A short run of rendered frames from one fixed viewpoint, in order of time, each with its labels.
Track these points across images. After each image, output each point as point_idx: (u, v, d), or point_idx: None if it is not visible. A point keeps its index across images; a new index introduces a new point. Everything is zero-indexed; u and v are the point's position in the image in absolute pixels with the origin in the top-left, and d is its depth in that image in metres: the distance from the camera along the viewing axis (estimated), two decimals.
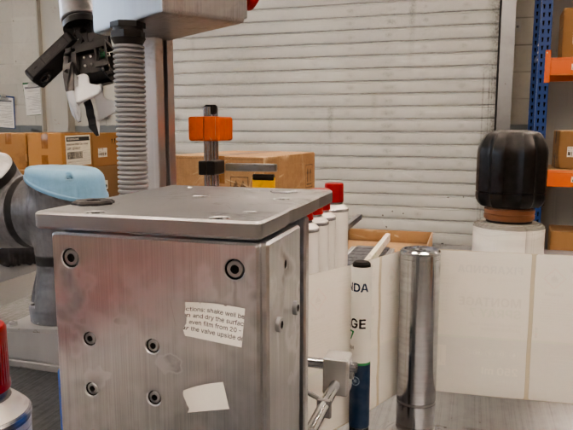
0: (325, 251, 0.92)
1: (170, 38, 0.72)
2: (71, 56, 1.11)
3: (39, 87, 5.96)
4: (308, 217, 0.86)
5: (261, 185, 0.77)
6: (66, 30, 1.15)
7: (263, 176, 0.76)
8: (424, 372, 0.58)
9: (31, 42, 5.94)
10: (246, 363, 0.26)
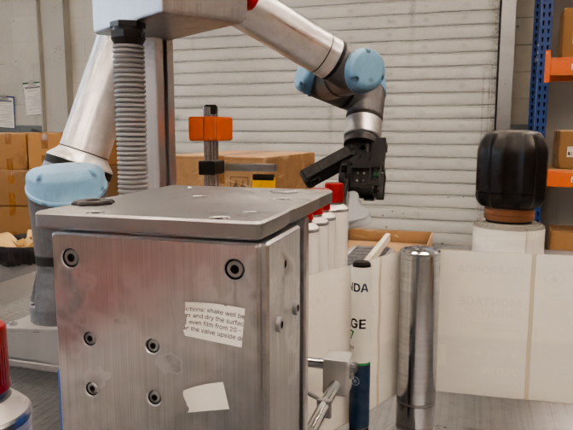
0: (325, 251, 0.92)
1: (170, 38, 0.72)
2: (347, 169, 1.18)
3: (39, 87, 5.96)
4: (308, 217, 0.86)
5: (261, 185, 0.77)
6: (346, 143, 1.23)
7: (263, 176, 0.76)
8: (424, 372, 0.58)
9: (31, 42, 5.94)
10: (246, 363, 0.26)
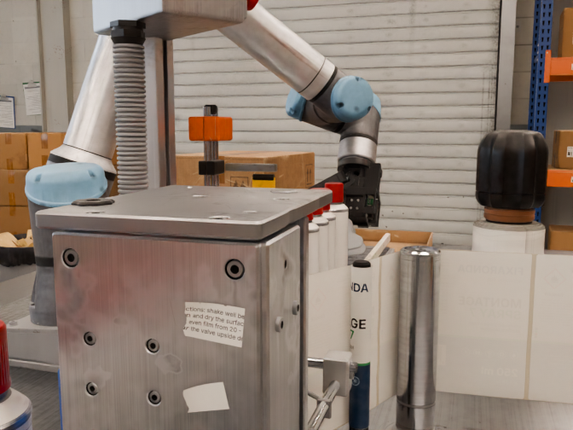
0: (325, 251, 0.92)
1: (170, 38, 0.72)
2: None
3: (39, 87, 5.96)
4: (308, 217, 0.86)
5: (261, 185, 0.77)
6: (339, 168, 1.20)
7: (263, 176, 0.76)
8: (424, 372, 0.58)
9: (31, 42, 5.94)
10: (246, 363, 0.26)
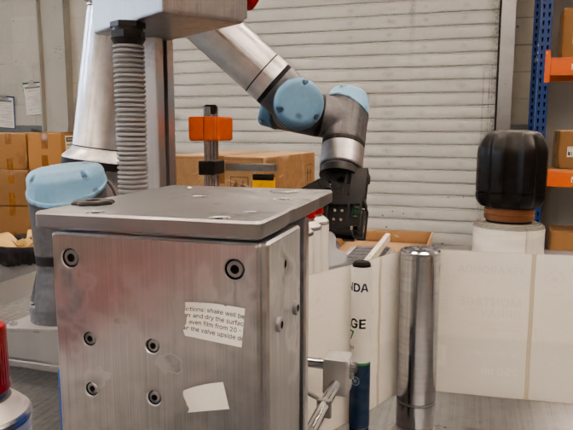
0: (309, 264, 0.83)
1: (170, 38, 0.72)
2: None
3: (39, 87, 5.96)
4: None
5: (261, 185, 0.77)
6: (321, 174, 1.05)
7: (263, 176, 0.76)
8: (424, 372, 0.58)
9: (31, 42, 5.94)
10: (246, 363, 0.26)
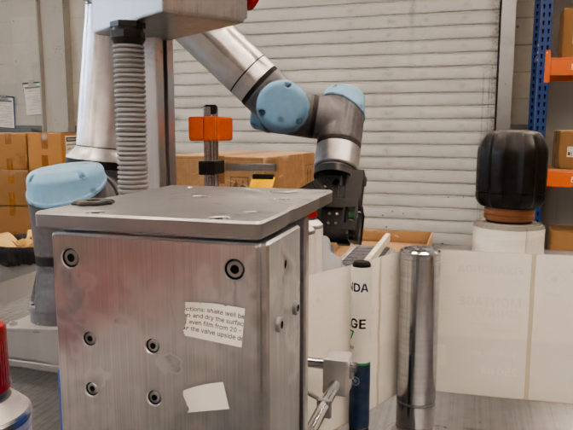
0: None
1: (170, 38, 0.72)
2: None
3: (39, 87, 5.96)
4: None
5: (259, 183, 0.76)
6: (316, 176, 1.02)
7: (263, 174, 0.76)
8: (424, 372, 0.58)
9: (31, 42, 5.94)
10: (246, 363, 0.26)
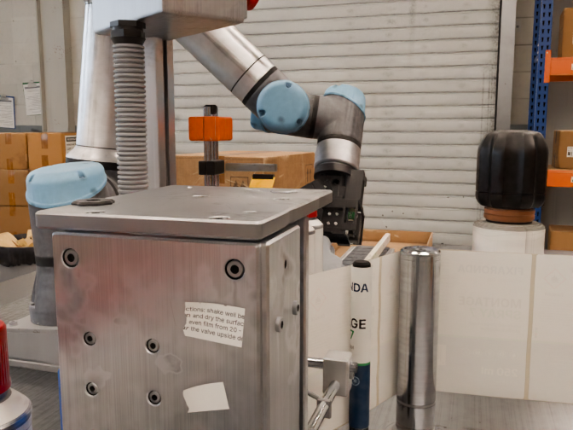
0: None
1: (170, 38, 0.72)
2: None
3: (39, 87, 5.96)
4: None
5: (259, 183, 0.76)
6: (316, 176, 1.02)
7: (263, 174, 0.76)
8: (424, 372, 0.58)
9: (31, 42, 5.94)
10: (246, 363, 0.26)
